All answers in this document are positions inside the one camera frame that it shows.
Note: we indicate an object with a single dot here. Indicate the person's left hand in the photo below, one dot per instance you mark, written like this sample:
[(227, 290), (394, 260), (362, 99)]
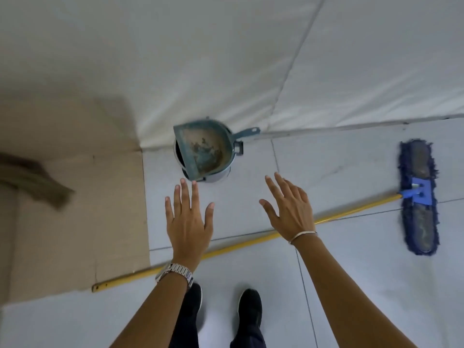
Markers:
[(188, 235)]

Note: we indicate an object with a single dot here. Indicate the person's right hand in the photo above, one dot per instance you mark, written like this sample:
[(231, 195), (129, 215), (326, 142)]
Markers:
[(293, 213)]

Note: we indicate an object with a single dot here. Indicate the person's left middle finger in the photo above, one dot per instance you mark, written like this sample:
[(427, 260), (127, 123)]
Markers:
[(185, 197)]

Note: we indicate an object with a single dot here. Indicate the person's left little finger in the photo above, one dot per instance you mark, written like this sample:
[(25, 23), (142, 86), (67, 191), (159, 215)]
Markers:
[(169, 212)]

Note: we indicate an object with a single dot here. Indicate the person's right little finger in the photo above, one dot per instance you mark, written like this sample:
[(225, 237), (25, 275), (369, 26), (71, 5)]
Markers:
[(303, 196)]

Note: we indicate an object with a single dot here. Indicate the person's right thumb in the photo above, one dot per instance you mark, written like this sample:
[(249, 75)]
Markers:
[(269, 213)]

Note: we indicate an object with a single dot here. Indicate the person's left thumb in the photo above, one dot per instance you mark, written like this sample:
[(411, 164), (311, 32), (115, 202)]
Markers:
[(209, 215)]

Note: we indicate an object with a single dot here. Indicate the person's right middle finger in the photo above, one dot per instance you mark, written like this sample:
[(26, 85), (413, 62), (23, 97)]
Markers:
[(284, 184)]

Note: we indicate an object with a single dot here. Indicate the person's left forearm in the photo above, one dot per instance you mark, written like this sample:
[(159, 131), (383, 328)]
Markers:
[(156, 315)]

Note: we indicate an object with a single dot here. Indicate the person's right forearm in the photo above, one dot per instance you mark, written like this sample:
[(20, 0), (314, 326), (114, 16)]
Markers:
[(344, 297)]

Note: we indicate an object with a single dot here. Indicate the thin white wrist band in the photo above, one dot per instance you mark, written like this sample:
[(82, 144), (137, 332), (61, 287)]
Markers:
[(302, 235)]

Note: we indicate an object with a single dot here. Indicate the grey metal bucket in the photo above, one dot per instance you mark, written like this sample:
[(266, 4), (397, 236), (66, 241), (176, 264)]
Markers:
[(221, 173)]

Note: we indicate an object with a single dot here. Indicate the teal plastic dustpan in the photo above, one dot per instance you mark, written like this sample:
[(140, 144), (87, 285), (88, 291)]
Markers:
[(203, 144)]

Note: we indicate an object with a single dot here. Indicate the silver metal wristwatch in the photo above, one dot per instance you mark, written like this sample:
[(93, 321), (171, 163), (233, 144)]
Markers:
[(177, 270)]

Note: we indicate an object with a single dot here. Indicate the person's black left shoe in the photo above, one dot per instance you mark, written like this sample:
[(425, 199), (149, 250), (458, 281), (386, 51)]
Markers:
[(194, 299)]

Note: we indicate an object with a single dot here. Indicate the person's black shoe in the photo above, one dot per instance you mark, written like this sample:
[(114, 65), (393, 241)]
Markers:
[(194, 299), (250, 308)]

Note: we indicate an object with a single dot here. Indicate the brown cardboard sheet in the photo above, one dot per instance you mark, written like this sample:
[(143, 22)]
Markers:
[(83, 213)]

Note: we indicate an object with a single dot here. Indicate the person's black right shoe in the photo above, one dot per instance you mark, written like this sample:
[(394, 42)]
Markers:
[(250, 308)]

